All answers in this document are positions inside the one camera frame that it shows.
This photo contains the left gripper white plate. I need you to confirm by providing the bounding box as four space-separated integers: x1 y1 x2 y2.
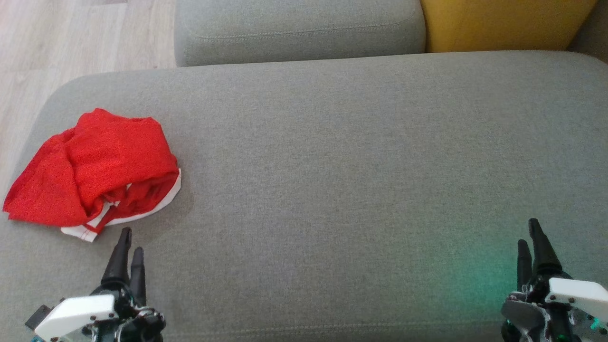
34 227 167 342

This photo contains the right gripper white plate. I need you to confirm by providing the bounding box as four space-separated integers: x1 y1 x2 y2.
501 218 608 342

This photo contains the red shorts white trim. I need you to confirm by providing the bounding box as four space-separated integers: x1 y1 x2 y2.
2 128 182 243

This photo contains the grey sofa seat cushion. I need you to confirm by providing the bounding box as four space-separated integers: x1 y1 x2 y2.
0 50 608 342

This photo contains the grey sofa back cushion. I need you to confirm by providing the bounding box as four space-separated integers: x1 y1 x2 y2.
567 0 608 60
174 0 427 67

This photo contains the yellow cushion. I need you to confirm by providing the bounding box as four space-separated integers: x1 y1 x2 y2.
420 0 598 53

